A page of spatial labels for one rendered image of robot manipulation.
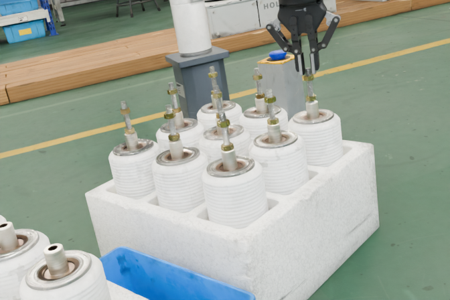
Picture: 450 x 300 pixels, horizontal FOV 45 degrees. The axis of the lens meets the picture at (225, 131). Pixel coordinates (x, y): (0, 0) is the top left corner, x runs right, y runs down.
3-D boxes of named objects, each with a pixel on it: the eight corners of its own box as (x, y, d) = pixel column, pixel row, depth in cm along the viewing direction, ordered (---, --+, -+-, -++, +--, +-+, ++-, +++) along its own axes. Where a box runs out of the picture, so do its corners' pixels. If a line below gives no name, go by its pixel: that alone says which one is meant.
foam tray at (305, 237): (105, 274, 108) (84, 193, 102) (232, 192, 134) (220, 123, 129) (261, 347, 82) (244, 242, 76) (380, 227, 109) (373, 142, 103)
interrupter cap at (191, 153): (206, 159, 90) (205, 155, 90) (162, 171, 88) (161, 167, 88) (193, 146, 97) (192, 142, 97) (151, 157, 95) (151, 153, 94)
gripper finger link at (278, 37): (272, 19, 98) (295, 43, 98) (265, 27, 98) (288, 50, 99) (268, 22, 95) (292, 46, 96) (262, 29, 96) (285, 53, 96)
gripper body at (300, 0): (326, -28, 94) (331, 26, 97) (278, -22, 97) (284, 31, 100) (320, -24, 88) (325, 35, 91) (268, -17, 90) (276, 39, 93)
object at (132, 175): (157, 217, 112) (138, 135, 106) (187, 230, 105) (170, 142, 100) (118, 239, 106) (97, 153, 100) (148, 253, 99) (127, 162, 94)
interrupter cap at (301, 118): (343, 116, 99) (342, 112, 99) (313, 128, 96) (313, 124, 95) (313, 110, 105) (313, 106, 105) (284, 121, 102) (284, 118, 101)
